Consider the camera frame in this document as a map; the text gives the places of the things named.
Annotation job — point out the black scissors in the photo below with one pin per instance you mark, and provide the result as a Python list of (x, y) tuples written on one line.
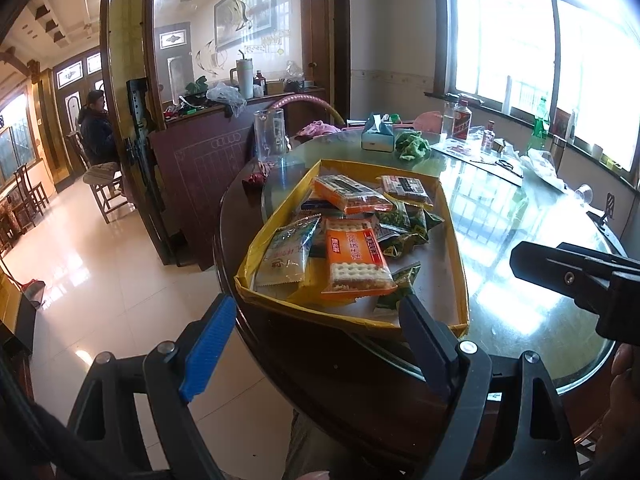
[(509, 165)]

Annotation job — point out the pink cloth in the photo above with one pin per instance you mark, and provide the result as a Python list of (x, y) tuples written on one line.
[(315, 130)]

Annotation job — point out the wooden door glass panels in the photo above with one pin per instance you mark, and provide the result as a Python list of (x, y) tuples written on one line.
[(75, 110)]

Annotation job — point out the clear plastic bag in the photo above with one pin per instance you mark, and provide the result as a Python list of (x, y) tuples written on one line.
[(542, 170)]

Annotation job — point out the brown bottle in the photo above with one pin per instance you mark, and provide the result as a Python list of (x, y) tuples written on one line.
[(259, 84)]

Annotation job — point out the small liquor bottle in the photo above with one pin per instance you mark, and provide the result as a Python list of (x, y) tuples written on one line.
[(488, 137)]

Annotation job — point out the grey plastic bag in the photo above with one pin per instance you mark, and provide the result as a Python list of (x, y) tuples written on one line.
[(225, 95)]

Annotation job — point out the white thermos jug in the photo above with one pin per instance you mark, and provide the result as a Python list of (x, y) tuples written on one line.
[(244, 77)]

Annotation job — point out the person's right hand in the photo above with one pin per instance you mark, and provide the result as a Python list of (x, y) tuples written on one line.
[(627, 360)]

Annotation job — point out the pink yellow hula hoop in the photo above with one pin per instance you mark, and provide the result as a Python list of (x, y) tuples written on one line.
[(305, 99)]

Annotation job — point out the paper placemat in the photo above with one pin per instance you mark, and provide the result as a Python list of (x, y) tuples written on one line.
[(470, 157)]

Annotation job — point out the yellow cardboard tray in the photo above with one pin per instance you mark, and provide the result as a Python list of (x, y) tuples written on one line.
[(440, 280)]

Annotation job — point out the green glass bottle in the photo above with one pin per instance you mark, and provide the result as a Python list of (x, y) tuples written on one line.
[(540, 127)]

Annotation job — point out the framed fish picture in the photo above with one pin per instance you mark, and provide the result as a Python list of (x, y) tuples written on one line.
[(245, 10)]

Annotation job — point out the green crumpled bag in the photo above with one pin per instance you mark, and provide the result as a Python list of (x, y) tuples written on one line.
[(412, 146)]

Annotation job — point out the wooden dining chair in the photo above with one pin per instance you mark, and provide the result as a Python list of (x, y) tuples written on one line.
[(32, 190)]

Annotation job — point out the teal tissue box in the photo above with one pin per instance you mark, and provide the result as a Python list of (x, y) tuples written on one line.
[(377, 135)]

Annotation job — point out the liquor bottle red label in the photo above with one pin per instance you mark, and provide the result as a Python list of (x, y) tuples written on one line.
[(462, 122)]

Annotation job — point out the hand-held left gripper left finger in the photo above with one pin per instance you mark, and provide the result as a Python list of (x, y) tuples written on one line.
[(210, 345)]

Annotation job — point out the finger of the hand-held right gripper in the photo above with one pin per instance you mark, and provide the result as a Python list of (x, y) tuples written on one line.
[(540, 265)]

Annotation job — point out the clear glass pitcher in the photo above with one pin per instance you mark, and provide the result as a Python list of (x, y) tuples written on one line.
[(270, 137)]

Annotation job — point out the red foil wrapper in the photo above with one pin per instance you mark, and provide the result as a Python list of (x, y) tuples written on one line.
[(255, 180)]

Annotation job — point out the wooden chair with cushion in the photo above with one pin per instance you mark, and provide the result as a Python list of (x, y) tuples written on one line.
[(102, 175)]

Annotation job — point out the pink round fan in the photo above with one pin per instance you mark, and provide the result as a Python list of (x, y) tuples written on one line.
[(429, 122)]

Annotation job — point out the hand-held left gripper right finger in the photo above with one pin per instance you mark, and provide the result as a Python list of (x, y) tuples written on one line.
[(427, 345)]

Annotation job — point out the green yellow snack packet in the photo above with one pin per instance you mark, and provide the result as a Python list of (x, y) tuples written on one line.
[(412, 246)]

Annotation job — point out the white cup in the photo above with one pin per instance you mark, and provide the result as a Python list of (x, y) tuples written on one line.
[(597, 152)]

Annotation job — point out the black chair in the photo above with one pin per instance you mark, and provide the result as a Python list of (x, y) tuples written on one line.
[(610, 220)]

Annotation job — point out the round glass-top table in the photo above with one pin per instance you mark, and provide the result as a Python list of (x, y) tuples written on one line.
[(520, 210)]

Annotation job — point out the dark wooden cabinet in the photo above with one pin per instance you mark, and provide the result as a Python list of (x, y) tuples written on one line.
[(200, 175)]

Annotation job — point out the clear glass bottle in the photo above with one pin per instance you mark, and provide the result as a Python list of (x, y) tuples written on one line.
[(449, 117)]

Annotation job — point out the white blue snack packet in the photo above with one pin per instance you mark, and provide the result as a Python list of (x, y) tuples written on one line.
[(287, 252)]

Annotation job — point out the large window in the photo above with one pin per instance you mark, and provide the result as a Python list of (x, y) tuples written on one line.
[(505, 35)]

